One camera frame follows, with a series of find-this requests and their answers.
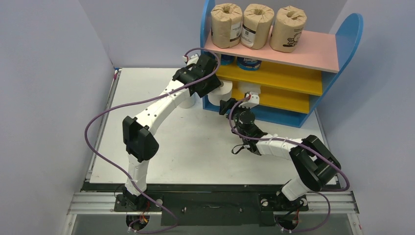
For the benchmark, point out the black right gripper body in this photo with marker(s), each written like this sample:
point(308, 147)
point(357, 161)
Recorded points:
point(231, 105)

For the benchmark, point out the aluminium rail frame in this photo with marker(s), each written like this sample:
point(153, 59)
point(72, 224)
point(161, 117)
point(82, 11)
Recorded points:
point(195, 148)

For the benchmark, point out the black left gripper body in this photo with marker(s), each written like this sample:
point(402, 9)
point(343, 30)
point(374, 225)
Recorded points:
point(211, 82)

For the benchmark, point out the blue plastic tissue roll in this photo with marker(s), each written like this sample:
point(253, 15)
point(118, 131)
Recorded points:
point(226, 59)

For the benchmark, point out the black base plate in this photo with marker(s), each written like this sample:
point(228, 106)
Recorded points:
point(205, 205)

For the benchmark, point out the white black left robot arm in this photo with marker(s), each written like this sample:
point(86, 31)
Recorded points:
point(139, 132)

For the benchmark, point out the colourful wooden shelf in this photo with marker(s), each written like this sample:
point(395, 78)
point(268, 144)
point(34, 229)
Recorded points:
point(292, 84)

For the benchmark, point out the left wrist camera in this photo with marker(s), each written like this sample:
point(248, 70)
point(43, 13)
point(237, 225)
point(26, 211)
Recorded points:
point(191, 59)

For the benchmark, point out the brown roll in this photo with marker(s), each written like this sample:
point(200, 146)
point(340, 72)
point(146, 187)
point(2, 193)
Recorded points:
point(288, 26)
point(226, 24)

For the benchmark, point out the white paper roll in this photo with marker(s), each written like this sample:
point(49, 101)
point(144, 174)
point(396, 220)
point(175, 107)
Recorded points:
point(188, 103)
point(246, 87)
point(223, 92)

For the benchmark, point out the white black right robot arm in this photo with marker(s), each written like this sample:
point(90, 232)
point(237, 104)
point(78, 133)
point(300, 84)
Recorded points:
point(314, 163)

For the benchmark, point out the brown roll cloud logo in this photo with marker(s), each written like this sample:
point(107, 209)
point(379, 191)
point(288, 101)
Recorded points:
point(257, 21)

